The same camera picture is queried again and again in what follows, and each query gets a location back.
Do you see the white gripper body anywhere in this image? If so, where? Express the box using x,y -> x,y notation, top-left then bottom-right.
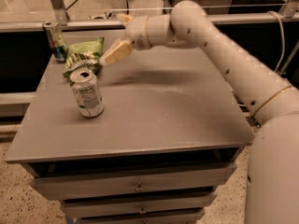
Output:
125,16 -> 150,50

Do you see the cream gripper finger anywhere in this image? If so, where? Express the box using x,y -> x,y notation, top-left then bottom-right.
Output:
99,39 -> 133,66
117,13 -> 134,27

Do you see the green jalapeno chip bag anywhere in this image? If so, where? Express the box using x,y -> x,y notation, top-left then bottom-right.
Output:
63,37 -> 105,78

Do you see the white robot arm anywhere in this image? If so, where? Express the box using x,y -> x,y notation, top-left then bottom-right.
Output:
100,0 -> 299,224

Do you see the white green soda can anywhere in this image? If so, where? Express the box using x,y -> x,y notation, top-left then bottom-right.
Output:
70,68 -> 104,118

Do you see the redbull can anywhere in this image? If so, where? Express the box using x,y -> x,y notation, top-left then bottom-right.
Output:
43,21 -> 67,63

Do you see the grey drawer cabinet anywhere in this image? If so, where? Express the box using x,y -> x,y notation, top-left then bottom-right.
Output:
4,26 -> 257,224

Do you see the top grey drawer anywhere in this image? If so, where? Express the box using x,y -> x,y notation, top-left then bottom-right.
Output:
31,162 -> 236,200

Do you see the grey drawer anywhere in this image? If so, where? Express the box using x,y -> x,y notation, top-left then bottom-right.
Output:
61,192 -> 217,218
76,209 -> 205,224
31,162 -> 236,200

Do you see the middle grey drawer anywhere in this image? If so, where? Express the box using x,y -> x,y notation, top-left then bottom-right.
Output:
61,192 -> 217,218

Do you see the bottom grey drawer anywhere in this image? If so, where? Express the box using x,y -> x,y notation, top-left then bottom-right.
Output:
76,209 -> 205,224

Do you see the white cable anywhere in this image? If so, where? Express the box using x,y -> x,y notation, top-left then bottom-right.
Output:
267,10 -> 287,75

